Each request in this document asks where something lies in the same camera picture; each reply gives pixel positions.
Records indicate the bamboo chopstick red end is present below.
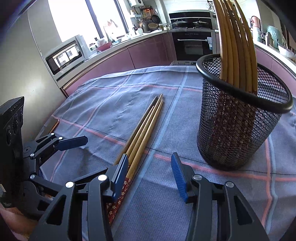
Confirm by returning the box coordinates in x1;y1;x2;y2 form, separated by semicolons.
213;1;228;81
107;94;164;224
234;1;258;95
229;1;253;93
216;1;234;85
226;1;246;90
220;1;240;88
114;94;163;169

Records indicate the black mesh utensil holder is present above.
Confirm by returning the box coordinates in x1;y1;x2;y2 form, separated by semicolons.
196;54;293;170

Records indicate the left hand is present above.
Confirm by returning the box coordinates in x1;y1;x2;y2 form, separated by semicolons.
1;204;38;240

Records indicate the smartphone on table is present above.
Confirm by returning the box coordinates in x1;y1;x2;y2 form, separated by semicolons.
36;116;60;139

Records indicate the blue plaid tablecloth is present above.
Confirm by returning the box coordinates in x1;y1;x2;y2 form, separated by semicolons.
41;66;295;240

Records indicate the white microwave oven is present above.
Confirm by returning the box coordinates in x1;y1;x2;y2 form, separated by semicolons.
45;35;91;81

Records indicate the pink bowl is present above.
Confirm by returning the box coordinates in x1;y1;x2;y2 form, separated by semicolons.
96;42;112;52

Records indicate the black built-in oven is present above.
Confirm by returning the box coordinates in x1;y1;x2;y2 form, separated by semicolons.
172;31;213;61

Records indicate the black range hood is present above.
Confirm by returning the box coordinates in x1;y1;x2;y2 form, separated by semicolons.
169;11;213;30

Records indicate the black camera box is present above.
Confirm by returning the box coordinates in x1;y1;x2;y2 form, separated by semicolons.
1;96;25;208

